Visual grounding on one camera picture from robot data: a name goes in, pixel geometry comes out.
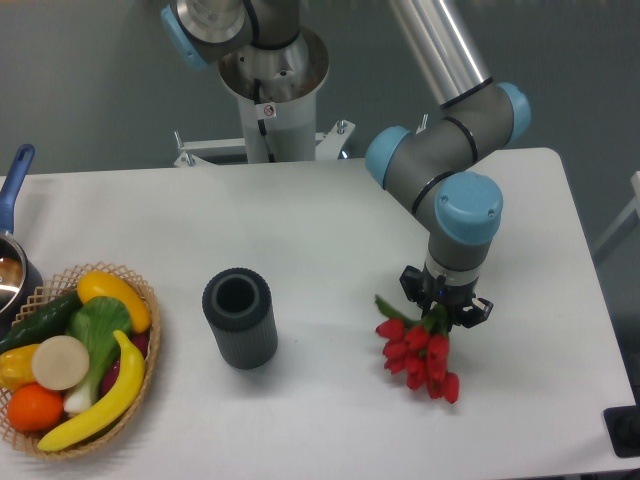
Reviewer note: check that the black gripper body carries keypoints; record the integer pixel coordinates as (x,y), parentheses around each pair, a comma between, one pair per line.
(448,287)

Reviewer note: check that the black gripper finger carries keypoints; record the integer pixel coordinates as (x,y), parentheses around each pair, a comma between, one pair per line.
(412,282)
(474,312)

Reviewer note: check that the red tulip bouquet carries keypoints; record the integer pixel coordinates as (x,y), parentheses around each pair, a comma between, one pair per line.
(420,348)

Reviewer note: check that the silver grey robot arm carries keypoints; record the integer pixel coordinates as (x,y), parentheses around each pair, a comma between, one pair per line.
(274,66)

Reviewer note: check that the dark grey ribbed vase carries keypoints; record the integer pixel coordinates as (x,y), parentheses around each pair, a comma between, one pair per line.
(237,304)

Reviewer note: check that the black device at table edge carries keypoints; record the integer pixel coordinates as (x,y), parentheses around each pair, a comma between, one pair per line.
(623,429)

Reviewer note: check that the purple red vegetable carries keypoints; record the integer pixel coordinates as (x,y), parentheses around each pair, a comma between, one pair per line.
(141,342)

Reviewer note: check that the yellow banana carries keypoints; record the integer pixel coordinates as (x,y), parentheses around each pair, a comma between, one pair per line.
(106,410)

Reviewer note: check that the green bok choy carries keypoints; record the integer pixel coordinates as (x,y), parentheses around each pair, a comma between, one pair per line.
(93,325)

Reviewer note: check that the woven wicker basket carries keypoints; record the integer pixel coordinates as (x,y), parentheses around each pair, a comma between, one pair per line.
(59,285)

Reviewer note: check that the dark green cucumber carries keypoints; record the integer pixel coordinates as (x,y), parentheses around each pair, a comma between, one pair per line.
(48,321)

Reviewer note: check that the beige round disc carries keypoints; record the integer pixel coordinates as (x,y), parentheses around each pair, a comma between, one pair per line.
(60,363)

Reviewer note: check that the orange fruit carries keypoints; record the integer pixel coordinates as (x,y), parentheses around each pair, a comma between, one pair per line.
(34,408)

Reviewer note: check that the yellow bell pepper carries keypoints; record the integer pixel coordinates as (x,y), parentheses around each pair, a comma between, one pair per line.
(16,370)

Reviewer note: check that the white metal frame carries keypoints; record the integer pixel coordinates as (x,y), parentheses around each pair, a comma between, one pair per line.
(620,228)

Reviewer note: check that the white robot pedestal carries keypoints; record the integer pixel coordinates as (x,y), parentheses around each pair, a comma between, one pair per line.
(272,133)

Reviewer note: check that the blue handled saucepan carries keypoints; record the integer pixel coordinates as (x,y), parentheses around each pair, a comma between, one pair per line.
(19,277)

